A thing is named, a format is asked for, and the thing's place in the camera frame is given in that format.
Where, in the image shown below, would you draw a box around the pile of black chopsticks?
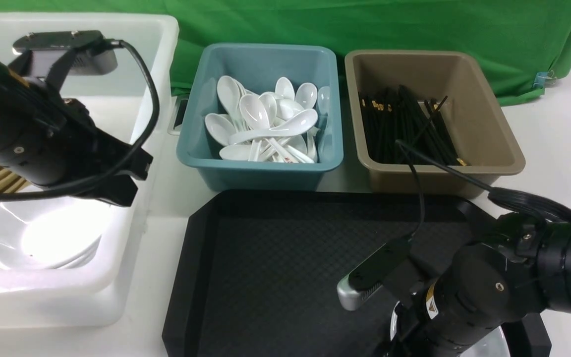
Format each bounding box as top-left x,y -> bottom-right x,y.
359,84 -> 469,166

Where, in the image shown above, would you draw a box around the white dish in tub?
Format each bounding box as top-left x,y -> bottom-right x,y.
0,197 -> 112,270

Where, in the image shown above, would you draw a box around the white square dish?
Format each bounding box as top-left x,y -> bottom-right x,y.
389,302 -> 510,357

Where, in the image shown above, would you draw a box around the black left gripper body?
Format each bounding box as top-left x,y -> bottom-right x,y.
0,74 -> 153,206

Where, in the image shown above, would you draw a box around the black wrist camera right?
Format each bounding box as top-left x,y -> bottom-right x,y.
336,239 -> 410,311

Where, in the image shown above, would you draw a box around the teal plastic bin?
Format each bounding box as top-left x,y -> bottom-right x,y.
176,43 -> 344,191

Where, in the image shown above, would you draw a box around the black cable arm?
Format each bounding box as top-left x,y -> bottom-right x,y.
0,40 -> 161,204
396,139 -> 571,241

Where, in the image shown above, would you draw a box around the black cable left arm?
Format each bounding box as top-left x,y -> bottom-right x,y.
0,40 -> 161,204

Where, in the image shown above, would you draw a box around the white plastic tub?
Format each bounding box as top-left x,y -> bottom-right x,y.
0,13 -> 179,329

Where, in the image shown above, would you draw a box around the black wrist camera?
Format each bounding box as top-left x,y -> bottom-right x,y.
336,239 -> 410,311
8,30 -> 117,77

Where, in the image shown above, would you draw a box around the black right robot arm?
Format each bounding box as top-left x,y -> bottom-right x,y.
373,213 -> 571,357

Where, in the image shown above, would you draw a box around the black serving tray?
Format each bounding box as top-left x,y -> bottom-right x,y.
162,191 -> 552,357

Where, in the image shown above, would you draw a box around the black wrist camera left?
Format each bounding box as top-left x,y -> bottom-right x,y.
8,30 -> 117,77

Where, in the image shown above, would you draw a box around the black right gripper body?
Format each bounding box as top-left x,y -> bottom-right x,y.
379,218 -> 548,357

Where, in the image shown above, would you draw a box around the green cloth backdrop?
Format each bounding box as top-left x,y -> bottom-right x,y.
0,0 -> 571,106

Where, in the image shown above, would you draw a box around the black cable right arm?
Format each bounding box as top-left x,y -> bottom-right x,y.
396,139 -> 571,241

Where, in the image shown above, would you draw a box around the blue binder clip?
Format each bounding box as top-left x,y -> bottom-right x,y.
532,70 -> 558,90

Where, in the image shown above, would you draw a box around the brown plastic bin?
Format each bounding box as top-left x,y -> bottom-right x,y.
345,50 -> 526,193

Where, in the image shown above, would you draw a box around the pile of white spoons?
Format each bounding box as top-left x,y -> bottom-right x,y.
204,75 -> 331,164

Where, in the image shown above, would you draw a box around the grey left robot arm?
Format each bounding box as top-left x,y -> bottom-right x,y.
0,30 -> 160,207

